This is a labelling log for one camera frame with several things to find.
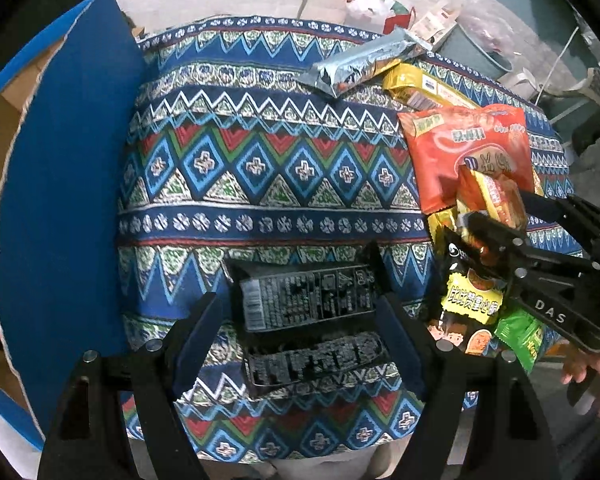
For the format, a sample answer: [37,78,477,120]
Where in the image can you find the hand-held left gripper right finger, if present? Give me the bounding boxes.
[377,292,563,480]

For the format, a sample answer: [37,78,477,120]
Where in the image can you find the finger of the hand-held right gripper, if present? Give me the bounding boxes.
[517,191,567,223]
[466,211,595,287]

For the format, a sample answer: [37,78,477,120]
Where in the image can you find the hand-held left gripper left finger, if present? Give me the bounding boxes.
[37,292,226,480]

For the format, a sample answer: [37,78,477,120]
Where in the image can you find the small orange snack packet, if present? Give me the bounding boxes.
[455,165,528,256]

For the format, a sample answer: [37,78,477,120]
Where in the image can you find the long yellow snack packet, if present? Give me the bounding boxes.
[382,64,481,111]

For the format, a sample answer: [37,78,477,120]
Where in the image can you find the blue cardboard box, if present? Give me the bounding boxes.
[0,0,148,451]

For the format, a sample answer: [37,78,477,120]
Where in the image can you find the green snack packet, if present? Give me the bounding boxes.
[494,305,546,373]

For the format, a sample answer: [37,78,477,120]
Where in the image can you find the plain yellow snack packet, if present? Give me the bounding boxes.
[426,207,463,251]

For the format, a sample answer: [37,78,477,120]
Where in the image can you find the yellow and black snack packet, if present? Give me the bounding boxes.
[427,230,511,356]

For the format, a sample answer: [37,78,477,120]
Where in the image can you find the large orange snack packet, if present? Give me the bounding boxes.
[397,104,538,216]

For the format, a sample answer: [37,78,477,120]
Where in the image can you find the thin white stick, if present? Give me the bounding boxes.
[545,25,581,96]

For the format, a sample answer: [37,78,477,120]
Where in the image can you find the grey trash bin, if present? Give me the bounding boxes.
[437,17,513,81]

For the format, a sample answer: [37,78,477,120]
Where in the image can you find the patterned blue tablecloth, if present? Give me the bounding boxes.
[117,15,586,463]

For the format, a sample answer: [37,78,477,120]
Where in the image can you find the white paper carton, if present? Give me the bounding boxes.
[410,0,463,46]

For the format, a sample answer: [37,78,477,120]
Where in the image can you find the white plastic object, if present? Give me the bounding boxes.
[0,410,46,480]

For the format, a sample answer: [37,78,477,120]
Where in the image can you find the silver snack packet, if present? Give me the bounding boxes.
[296,27,433,98]

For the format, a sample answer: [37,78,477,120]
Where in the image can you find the red and white bag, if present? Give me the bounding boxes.
[335,0,416,36]

